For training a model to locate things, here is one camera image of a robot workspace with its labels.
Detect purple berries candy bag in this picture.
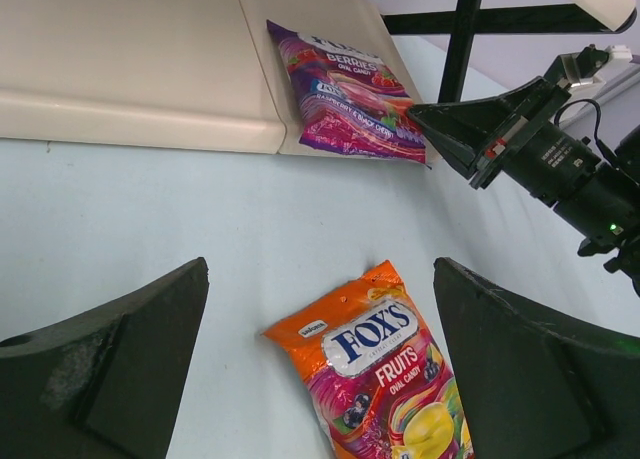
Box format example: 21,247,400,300
266,20,427,164

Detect orange fruits candy bag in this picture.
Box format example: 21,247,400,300
264,261,475,459

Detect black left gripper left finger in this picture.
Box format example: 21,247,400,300
1,258,208,458

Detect beige three-tier shelf rack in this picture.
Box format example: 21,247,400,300
1,0,419,155

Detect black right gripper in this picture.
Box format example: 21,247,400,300
407,77,601,204

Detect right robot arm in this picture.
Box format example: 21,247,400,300
407,77,639,285

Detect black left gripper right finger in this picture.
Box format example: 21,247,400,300
434,258,639,458

